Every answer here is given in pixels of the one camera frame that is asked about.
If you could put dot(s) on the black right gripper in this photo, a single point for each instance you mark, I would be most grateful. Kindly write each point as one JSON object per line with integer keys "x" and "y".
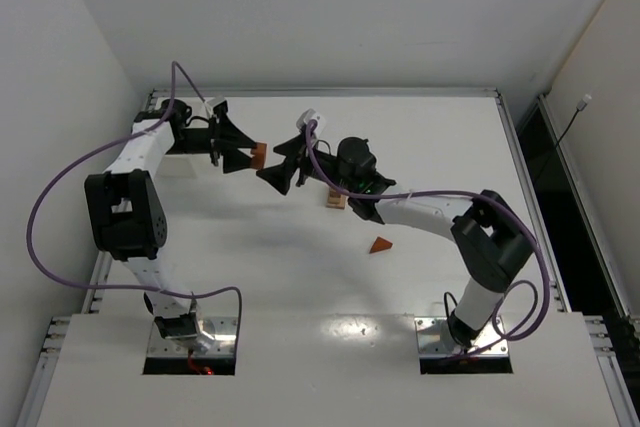
{"x": 302, "y": 162}

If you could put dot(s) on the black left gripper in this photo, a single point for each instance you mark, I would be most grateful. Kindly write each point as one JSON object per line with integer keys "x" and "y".
{"x": 215, "y": 140}

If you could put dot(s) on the reddish-brown arch wood block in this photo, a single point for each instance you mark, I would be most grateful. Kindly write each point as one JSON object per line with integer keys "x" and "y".
{"x": 258, "y": 156}

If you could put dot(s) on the plain light wood cube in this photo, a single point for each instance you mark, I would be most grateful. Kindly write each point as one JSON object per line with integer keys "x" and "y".
{"x": 334, "y": 195}

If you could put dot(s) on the light wood rectangular block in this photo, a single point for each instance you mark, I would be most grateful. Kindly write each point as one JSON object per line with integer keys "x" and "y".
{"x": 343, "y": 202}

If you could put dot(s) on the reddish-brown triangular wood block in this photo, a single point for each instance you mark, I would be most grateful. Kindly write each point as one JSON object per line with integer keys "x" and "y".
{"x": 380, "y": 244}

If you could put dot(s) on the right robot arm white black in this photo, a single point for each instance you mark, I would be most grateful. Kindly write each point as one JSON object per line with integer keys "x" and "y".
{"x": 492, "y": 246}

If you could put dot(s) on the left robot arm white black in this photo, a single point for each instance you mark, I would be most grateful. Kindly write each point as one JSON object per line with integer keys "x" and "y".
{"x": 126, "y": 215}

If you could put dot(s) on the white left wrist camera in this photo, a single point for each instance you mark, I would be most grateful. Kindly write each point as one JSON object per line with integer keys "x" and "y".
{"x": 209, "y": 105}

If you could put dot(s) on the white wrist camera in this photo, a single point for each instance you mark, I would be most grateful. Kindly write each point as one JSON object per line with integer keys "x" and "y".
{"x": 209, "y": 105}
{"x": 311, "y": 116}

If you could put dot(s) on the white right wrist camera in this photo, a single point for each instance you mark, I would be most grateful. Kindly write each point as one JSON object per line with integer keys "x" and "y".
{"x": 311, "y": 116}

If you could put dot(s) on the aluminium table frame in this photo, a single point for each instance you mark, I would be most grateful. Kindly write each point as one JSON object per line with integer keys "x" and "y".
{"x": 281, "y": 260}

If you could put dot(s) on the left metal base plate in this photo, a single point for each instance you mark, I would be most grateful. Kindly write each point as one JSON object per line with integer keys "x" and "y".
{"x": 215, "y": 339}

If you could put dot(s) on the metal base plate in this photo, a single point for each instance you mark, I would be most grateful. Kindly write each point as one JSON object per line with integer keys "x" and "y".
{"x": 436, "y": 343}
{"x": 215, "y": 339}

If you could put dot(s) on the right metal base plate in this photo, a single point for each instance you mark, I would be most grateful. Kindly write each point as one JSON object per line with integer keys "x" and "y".
{"x": 436, "y": 343}

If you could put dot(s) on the black cable white connector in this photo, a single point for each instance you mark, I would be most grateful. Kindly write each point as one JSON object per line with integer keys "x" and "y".
{"x": 580, "y": 107}

